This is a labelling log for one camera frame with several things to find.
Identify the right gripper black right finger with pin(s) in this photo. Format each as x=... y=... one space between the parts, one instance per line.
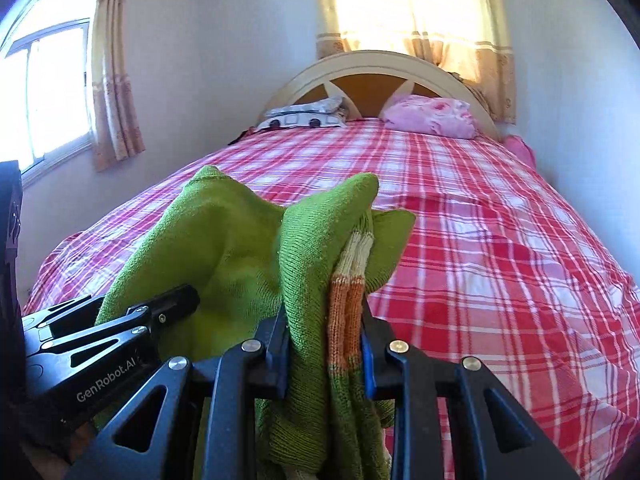
x=454 y=416

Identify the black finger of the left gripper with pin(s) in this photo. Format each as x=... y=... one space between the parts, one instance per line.
x=151 y=318
x=68 y=317

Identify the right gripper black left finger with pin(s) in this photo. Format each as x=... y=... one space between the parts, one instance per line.
x=194 y=419

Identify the green striped knit sweater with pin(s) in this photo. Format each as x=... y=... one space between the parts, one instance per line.
x=249 y=259

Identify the red white plaid bedspread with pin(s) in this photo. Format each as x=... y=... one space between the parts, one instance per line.
x=497 y=265

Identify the beige side window curtain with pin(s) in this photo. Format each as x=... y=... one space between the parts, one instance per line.
x=116 y=134

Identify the white framed side window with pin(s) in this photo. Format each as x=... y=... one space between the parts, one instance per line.
x=45 y=102

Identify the pink cloth beside bed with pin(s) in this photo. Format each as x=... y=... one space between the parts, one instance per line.
x=517 y=147

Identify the white car print pillow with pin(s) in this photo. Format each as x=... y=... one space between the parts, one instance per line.
x=325 y=113

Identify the pink floral pillow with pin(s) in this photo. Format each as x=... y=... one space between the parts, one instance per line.
x=446 y=117

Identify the cream arched wooden headboard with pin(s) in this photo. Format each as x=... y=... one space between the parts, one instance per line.
x=368 y=79

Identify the yellow orange back curtain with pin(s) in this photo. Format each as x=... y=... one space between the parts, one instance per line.
x=468 y=38

